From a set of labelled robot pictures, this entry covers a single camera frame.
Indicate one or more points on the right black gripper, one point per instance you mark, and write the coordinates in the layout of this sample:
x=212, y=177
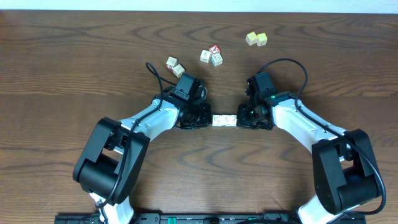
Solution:
x=243, y=121

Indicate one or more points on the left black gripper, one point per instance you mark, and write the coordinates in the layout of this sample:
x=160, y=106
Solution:
x=208, y=123

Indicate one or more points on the yellow sided white block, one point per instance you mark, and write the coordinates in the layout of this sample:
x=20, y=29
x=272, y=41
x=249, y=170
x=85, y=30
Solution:
x=224, y=120

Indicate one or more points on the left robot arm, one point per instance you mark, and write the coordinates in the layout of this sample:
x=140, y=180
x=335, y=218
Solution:
x=110, y=163

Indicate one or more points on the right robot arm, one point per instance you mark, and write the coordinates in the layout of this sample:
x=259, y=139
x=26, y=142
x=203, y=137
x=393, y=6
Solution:
x=345, y=170

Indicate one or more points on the white block yellow side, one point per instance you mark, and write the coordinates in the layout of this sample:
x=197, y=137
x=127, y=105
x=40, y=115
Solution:
x=178, y=70

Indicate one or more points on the white block red side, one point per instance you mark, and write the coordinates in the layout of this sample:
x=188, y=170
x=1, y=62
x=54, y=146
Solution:
x=171, y=62

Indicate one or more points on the blue edged white block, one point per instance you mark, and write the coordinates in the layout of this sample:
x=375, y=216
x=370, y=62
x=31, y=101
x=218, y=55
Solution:
x=216, y=59

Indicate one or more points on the cream block left of cluster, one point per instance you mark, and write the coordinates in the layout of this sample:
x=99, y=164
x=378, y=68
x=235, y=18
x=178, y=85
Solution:
x=205, y=56

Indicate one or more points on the red letter A block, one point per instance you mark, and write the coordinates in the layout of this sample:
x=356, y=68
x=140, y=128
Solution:
x=214, y=49

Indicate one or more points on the yellow block left of pair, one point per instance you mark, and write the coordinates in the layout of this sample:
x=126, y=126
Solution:
x=251, y=38

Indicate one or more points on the yellow block of pair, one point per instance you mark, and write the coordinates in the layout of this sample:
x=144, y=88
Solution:
x=251, y=38
x=261, y=39

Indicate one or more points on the yellow block right of pair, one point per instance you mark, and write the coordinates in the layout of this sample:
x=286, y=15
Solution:
x=261, y=39

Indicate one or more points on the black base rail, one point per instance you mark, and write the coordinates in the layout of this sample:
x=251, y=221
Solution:
x=270, y=216

